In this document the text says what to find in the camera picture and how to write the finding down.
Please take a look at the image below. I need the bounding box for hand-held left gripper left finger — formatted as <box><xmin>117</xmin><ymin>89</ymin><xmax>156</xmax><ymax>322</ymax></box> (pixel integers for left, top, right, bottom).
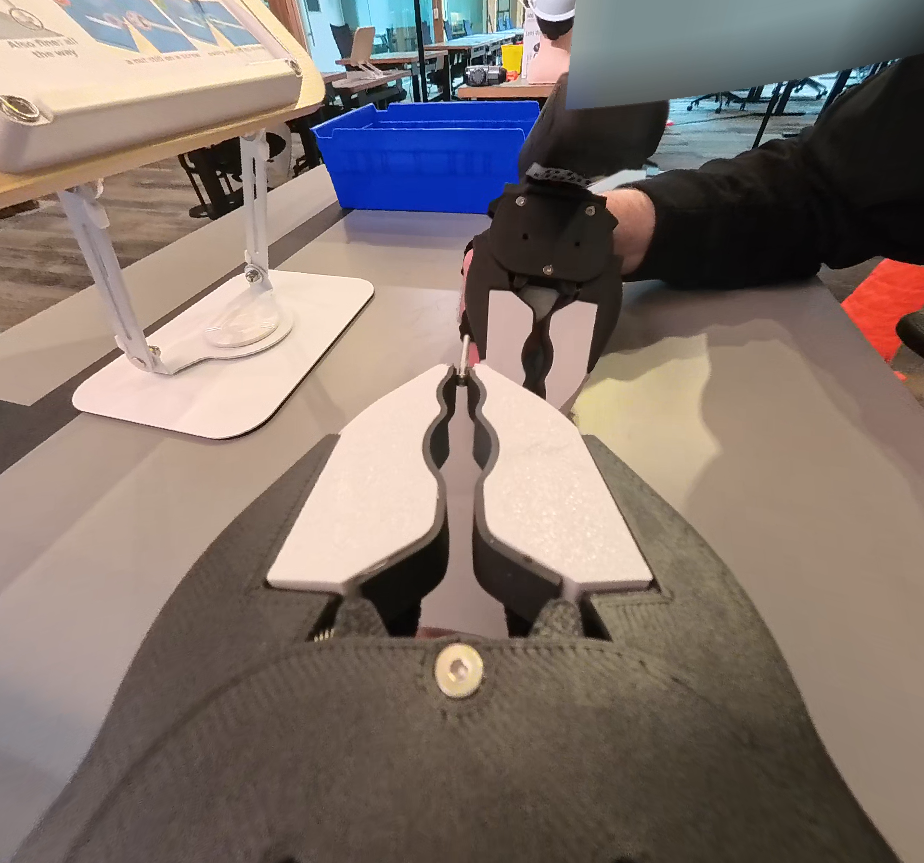
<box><xmin>267</xmin><ymin>364</ymin><xmax>457</xmax><ymax>637</ymax></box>

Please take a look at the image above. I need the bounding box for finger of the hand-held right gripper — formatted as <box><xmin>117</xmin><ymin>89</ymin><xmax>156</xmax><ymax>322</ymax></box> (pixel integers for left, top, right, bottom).
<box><xmin>541</xmin><ymin>300</ymin><xmax>602</xmax><ymax>413</ymax></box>
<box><xmin>484</xmin><ymin>289</ymin><xmax>541</xmax><ymax>386</ymax></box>

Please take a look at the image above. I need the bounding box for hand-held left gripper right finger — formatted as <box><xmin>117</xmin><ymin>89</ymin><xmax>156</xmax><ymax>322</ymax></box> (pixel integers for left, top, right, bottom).
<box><xmin>468</xmin><ymin>364</ymin><xmax>655</xmax><ymax>637</ymax></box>

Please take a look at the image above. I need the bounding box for person's right forearm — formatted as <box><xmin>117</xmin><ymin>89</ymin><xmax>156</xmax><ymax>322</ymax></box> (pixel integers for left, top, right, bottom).
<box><xmin>635</xmin><ymin>55</ymin><xmax>924</xmax><ymax>290</ymax></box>

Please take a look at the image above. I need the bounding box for grey desk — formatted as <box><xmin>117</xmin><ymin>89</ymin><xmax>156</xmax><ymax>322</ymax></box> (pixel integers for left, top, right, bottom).
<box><xmin>0</xmin><ymin>163</ymin><xmax>924</xmax><ymax>863</ymax></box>

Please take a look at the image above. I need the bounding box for person's right hand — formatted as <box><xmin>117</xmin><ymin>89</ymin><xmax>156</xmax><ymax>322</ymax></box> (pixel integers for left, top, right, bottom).
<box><xmin>458</xmin><ymin>187</ymin><xmax>658</xmax><ymax>369</ymax></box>

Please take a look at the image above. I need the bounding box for blue plastic bin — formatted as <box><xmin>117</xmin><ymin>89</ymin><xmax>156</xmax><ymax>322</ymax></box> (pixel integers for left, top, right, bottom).
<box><xmin>312</xmin><ymin>100</ymin><xmax>542</xmax><ymax>215</ymax></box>

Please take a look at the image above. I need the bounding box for white metal stand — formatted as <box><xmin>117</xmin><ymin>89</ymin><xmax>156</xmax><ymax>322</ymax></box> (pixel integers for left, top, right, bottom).
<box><xmin>56</xmin><ymin>128</ymin><xmax>375</xmax><ymax>440</ymax></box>

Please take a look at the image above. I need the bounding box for mannequin bust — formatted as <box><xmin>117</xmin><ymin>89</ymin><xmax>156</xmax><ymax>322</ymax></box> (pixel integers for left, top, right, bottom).
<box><xmin>523</xmin><ymin>17</ymin><xmax>575</xmax><ymax>81</ymax></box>

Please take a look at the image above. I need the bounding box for black floor lamp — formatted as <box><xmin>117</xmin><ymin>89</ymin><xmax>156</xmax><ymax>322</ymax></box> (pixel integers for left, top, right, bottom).
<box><xmin>408</xmin><ymin>0</ymin><xmax>427</xmax><ymax>102</ymax></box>

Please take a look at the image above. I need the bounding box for wooden board on stand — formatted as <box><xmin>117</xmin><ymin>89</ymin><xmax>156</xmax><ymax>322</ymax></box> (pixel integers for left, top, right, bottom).
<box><xmin>338</xmin><ymin>26</ymin><xmax>384</xmax><ymax>75</ymax></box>

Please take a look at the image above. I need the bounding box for orange plastic object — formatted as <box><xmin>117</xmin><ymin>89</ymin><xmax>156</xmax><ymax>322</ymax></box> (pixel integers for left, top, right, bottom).
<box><xmin>841</xmin><ymin>259</ymin><xmax>924</xmax><ymax>381</ymax></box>

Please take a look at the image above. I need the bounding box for white instruction sign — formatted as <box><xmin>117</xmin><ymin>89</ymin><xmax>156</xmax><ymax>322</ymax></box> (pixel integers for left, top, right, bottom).
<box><xmin>0</xmin><ymin>0</ymin><xmax>304</xmax><ymax>175</ymax></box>

